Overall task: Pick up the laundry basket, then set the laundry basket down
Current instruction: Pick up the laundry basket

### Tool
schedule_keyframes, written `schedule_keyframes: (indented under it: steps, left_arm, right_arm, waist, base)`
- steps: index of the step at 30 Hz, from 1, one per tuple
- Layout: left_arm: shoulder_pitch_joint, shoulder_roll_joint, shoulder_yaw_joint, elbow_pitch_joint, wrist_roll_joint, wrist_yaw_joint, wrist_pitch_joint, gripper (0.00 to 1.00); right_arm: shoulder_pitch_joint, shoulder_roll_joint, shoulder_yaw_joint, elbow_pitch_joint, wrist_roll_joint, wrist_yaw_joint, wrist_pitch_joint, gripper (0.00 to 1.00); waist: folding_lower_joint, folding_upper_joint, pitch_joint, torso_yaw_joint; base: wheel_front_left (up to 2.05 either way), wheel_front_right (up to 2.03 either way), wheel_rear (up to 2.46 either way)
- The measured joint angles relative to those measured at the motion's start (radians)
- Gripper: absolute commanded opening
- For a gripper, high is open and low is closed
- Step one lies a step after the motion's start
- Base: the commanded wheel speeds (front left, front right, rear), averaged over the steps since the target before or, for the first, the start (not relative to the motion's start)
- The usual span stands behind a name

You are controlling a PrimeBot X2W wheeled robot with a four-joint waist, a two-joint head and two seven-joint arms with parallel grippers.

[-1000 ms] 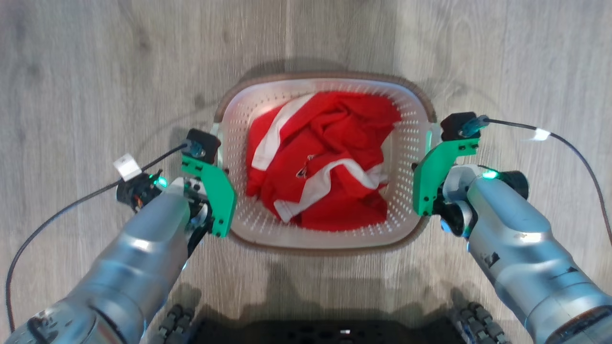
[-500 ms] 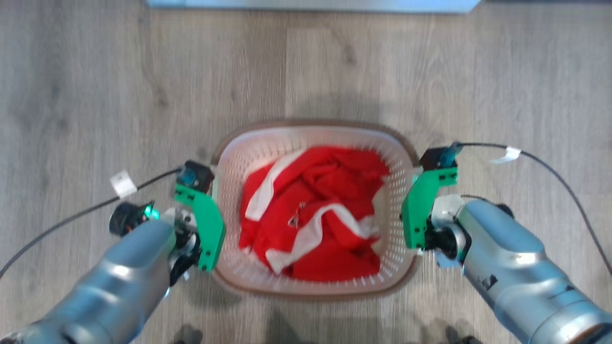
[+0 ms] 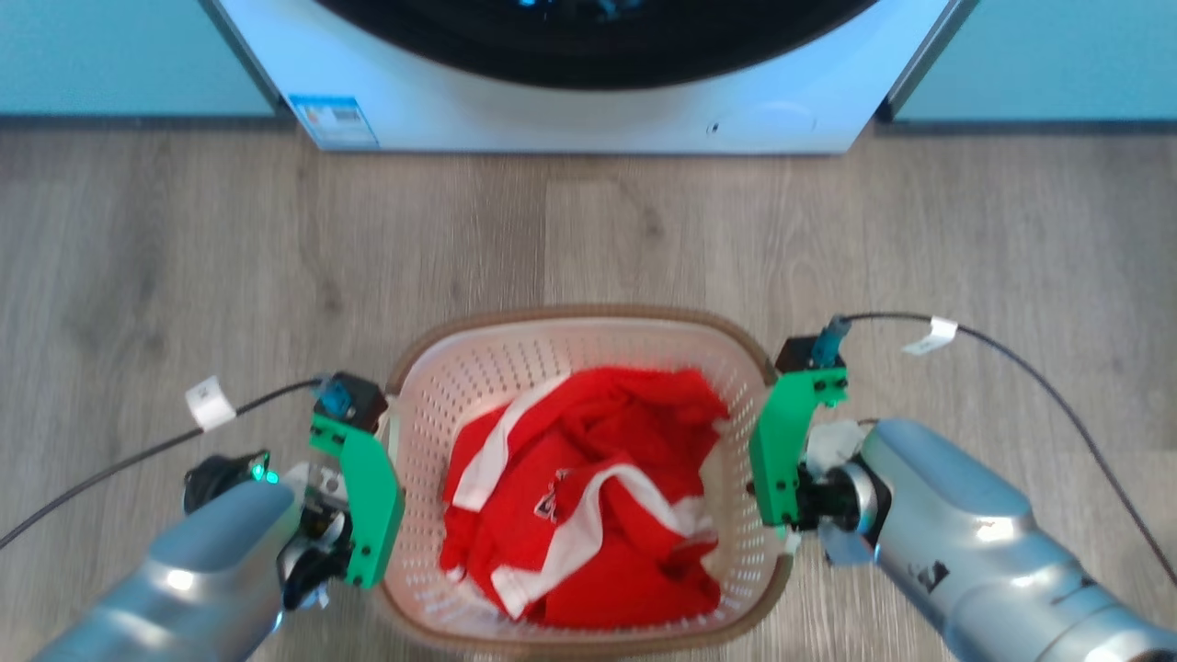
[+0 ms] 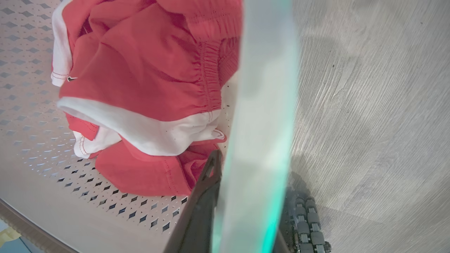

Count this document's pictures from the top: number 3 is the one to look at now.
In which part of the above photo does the black round washer door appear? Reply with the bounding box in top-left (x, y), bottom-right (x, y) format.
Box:
top-left (313, 0), bottom-right (882, 91)

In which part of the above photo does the red and white garment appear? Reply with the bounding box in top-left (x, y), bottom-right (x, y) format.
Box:
top-left (439, 366), bottom-right (730, 630)

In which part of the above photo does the round white filter cover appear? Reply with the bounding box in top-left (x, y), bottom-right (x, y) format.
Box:
top-left (706, 101), bottom-right (817, 141)

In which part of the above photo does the white front-load washing machine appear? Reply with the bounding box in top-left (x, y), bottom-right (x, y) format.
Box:
top-left (200, 0), bottom-right (977, 154)

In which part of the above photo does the blue energy label sticker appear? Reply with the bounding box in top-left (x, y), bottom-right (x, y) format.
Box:
top-left (289, 94), bottom-right (380, 150)

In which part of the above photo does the large teal cabinet door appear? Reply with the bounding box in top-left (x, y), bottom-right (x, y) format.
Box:
top-left (0, 0), bottom-right (279, 119)
top-left (885, 0), bottom-right (1177, 124)

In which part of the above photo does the beige perforated laundry basket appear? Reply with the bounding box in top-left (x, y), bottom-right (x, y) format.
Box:
top-left (372, 305), bottom-right (795, 659)

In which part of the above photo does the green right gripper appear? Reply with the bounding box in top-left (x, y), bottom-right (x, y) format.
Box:
top-left (748, 367), bottom-right (892, 540)

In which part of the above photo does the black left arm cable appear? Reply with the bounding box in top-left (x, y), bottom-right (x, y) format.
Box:
top-left (0, 377), bottom-right (325, 551)

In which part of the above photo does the white cable tag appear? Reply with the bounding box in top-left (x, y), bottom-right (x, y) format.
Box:
top-left (185, 375), bottom-right (238, 432)
top-left (901, 316), bottom-right (959, 357)

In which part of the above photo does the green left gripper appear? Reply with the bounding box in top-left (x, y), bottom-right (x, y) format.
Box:
top-left (279, 414), bottom-right (406, 611)

